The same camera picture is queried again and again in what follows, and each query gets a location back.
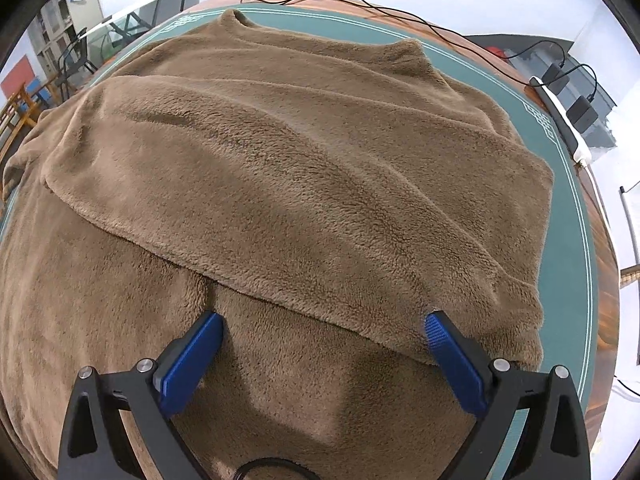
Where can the wooden chair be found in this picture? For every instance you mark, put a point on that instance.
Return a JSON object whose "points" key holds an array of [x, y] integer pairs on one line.
{"points": [[15, 120]]}

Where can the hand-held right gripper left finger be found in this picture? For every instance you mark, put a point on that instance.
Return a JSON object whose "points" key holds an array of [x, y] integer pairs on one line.
{"points": [[192, 360]]}

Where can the green table mat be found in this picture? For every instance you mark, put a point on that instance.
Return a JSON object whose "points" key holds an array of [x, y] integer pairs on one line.
{"points": [[565, 240]]}

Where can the red basketball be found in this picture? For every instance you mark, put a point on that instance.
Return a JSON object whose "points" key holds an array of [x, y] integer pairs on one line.
{"points": [[497, 53]]}

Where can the black power adapter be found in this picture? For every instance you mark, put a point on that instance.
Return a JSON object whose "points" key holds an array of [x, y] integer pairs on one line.
{"points": [[556, 75], [582, 115]]}

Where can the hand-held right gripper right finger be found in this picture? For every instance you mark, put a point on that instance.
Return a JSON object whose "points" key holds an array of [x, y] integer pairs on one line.
{"points": [[452, 360]]}

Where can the white folding table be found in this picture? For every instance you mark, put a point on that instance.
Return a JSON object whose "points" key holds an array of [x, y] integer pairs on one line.
{"points": [[145, 7]]}

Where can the white power strip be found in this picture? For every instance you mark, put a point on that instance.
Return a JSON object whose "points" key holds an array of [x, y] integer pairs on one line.
{"points": [[562, 120]]}

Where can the wooden stick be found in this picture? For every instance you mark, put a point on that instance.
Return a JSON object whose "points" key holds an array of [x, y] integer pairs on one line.
{"points": [[631, 276]]}

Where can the black folding chair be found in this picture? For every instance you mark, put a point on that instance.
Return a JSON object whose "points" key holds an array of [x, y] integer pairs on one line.
{"points": [[75, 60]]}

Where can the brown fleece sweater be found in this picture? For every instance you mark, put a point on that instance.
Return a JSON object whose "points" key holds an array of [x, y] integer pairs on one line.
{"points": [[300, 185]]}

